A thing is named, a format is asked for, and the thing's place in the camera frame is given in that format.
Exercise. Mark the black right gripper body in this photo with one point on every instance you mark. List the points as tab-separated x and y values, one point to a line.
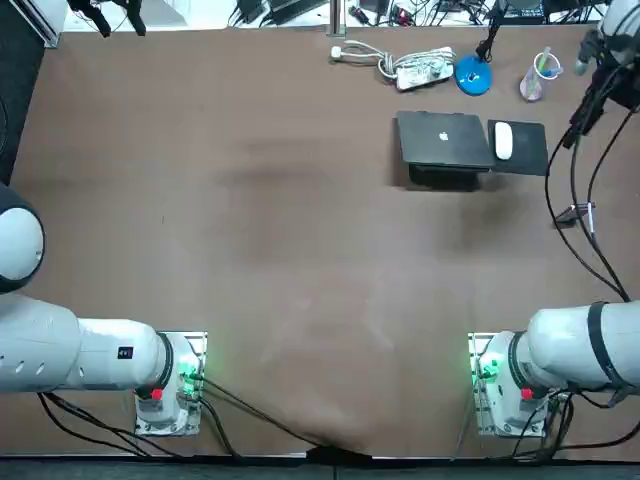
597	102

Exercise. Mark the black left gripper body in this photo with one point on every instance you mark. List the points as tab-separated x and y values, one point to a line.
107	2

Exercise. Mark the silver laptop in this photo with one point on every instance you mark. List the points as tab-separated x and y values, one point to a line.
442	142

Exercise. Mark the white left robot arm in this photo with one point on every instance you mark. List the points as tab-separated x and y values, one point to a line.
75	355

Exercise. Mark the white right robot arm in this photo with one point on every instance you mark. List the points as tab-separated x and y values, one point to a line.
560	350

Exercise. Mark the black mouse pad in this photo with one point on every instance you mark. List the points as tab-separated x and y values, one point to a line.
530	150

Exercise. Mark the white computer mouse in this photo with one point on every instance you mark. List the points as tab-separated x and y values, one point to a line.
503	141

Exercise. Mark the green and blue pen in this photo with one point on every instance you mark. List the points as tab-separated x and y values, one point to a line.
551	70

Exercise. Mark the pink translucent pen cup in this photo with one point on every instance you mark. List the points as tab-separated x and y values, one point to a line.
535	85

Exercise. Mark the blue desk lamp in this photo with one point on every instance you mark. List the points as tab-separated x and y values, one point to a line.
472	75

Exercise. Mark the white power strip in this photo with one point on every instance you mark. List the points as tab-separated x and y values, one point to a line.
425	70

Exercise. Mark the aluminium edge rail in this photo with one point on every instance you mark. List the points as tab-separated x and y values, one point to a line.
50	25

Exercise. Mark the aluminium profile post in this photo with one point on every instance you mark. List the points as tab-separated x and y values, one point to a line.
336	17

